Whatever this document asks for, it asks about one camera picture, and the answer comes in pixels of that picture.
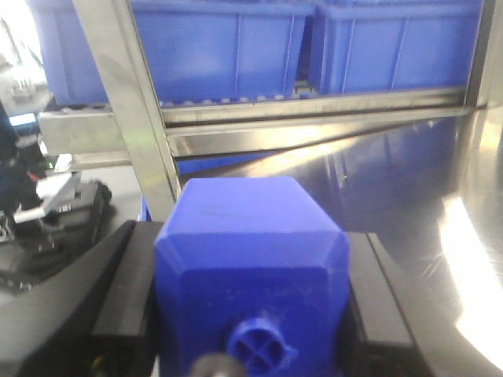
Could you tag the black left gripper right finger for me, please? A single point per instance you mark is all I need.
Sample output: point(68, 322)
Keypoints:
point(399, 324)

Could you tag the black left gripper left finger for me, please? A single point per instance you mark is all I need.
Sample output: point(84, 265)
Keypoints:
point(97, 317)

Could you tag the blue block part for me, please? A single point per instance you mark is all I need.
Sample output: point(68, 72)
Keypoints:
point(255, 268)

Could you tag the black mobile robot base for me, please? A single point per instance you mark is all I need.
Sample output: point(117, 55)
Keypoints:
point(36, 250)

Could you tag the stainless steel shelf rack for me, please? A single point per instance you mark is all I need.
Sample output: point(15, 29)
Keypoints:
point(134, 130)

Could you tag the blue bin far left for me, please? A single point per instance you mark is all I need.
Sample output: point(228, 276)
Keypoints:
point(71, 72)

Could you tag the blue plastic bin right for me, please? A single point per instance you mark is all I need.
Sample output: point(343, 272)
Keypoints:
point(384, 46)

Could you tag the blue plastic bin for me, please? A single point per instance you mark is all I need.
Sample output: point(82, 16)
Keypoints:
point(384, 46)
point(213, 50)

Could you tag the blue plastic bin left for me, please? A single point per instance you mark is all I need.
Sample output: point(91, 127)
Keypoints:
point(213, 50)

